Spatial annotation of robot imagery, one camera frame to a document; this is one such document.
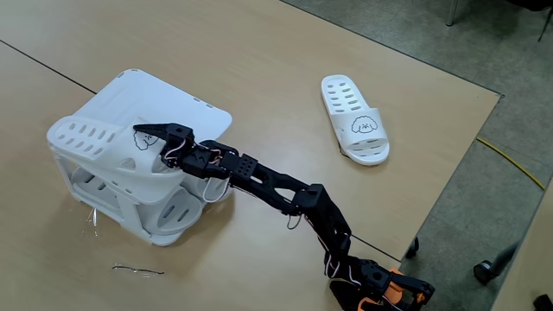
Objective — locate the grey bear slipper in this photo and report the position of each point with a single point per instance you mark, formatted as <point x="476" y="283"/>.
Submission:
<point x="198" y="191"/>
<point x="173" y="211"/>

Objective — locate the white dog slipper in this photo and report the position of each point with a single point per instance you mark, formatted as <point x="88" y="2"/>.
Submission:
<point x="86" y="138"/>
<point x="363" y="134"/>

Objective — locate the white two-shelf shoe rack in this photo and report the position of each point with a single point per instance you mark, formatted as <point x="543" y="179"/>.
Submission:
<point x="173" y="103"/>

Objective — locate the clear tape strip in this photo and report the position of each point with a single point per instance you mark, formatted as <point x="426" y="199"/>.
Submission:
<point x="138" y="270"/>

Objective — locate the black table caster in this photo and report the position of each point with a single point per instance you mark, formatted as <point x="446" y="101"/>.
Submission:
<point x="412" y="248"/>

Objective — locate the metal chair leg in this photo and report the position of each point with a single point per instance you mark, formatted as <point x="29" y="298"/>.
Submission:
<point x="452" y="13"/>

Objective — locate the black chair base caster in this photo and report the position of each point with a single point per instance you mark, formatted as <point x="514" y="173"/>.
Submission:
<point x="484" y="271"/>

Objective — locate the black floor object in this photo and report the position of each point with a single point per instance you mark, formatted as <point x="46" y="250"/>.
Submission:
<point x="543" y="303"/>

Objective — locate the dark chair leg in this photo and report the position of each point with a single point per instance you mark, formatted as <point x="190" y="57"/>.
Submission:
<point x="546" y="23"/>

